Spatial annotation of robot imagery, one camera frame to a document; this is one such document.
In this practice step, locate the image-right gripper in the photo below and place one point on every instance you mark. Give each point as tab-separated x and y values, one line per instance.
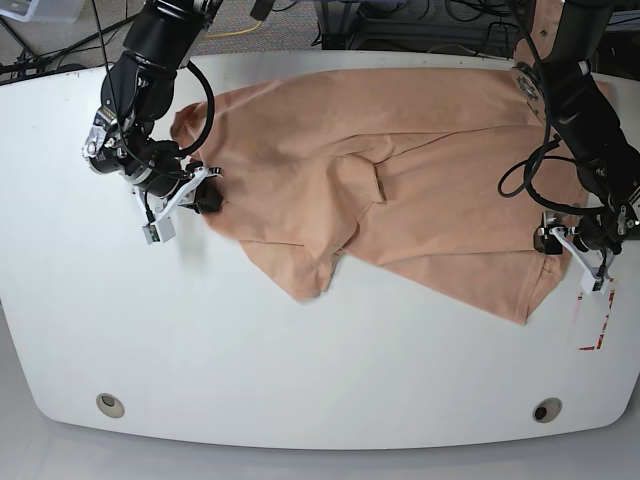
597	233

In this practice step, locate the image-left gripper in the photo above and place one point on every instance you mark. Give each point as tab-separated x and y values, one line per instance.
162	181

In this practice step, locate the peach T-shirt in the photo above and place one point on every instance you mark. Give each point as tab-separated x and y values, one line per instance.
396	167

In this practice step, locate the red tape rectangle marking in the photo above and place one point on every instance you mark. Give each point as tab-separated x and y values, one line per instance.
591	319

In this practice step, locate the black tripod stand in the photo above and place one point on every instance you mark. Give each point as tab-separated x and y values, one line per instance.
31	64

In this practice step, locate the clear plastic storage box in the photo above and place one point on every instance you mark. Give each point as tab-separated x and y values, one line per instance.
46	11

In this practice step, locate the image-right white wrist camera mount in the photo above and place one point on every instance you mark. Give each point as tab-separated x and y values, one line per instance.
553	237

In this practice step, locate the image-left white wrist camera mount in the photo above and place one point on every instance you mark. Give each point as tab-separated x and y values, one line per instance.
158	226

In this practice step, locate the right table cable grommet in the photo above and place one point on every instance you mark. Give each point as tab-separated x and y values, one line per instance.
547	410

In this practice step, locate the table cable grommet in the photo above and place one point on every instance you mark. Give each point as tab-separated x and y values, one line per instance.
547	410
110	406

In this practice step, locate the left table cable grommet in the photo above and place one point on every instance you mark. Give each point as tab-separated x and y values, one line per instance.
110	406

